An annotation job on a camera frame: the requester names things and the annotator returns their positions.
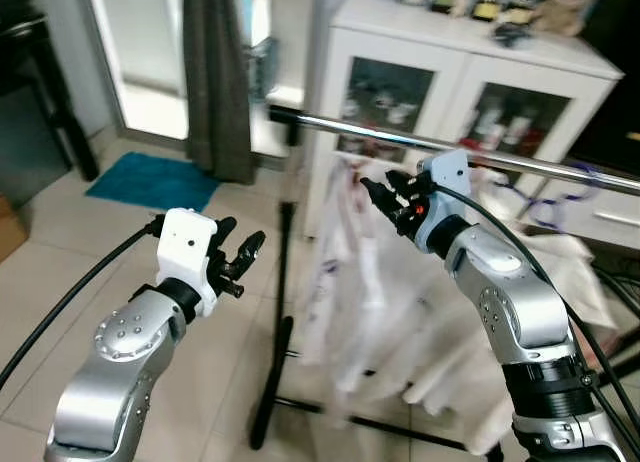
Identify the blue plastic hanger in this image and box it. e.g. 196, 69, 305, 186
505, 160, 603, 230

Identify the silver black clothes rack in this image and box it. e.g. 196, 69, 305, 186
248, 104, 640, 453

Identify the white printed T-shirt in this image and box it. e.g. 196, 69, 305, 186
298, 152, 406, 395

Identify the teal floor mat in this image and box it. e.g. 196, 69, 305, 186
85, 151, 222, 214

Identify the dark grey curtain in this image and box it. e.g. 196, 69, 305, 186
183, 0, 257, 185

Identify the white glass door cabinet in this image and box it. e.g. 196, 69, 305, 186
305, 0, 623, 238

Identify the small black object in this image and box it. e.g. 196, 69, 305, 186
492, 22, 537, 49

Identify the white low drawer unit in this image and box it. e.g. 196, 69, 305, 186
540, 177, 640, 251

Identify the black table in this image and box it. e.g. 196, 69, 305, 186
0, 7, 101, 183

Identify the white framed glass door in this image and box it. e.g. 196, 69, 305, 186
85, 0, 306, 161

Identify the gold black trophy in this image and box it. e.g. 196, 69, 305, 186
470, 0, 509, 23
503, 0, 537, 28

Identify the cardboard box printed C/NO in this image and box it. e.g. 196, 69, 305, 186
0, 195, 29, 265

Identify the black television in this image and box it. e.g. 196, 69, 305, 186
575, 0, 640, 178

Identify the beige teddy bear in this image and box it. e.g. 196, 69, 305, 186
528, 0, 603, 38

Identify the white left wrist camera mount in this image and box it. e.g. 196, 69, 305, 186
157, 208, 221, 319

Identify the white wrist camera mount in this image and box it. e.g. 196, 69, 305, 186
157, 208, 221, 319
415, 149, 473, 255

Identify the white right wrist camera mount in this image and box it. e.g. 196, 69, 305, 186
415, 149, 473, 255

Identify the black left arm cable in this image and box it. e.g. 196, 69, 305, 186
0, 217, 166, 388

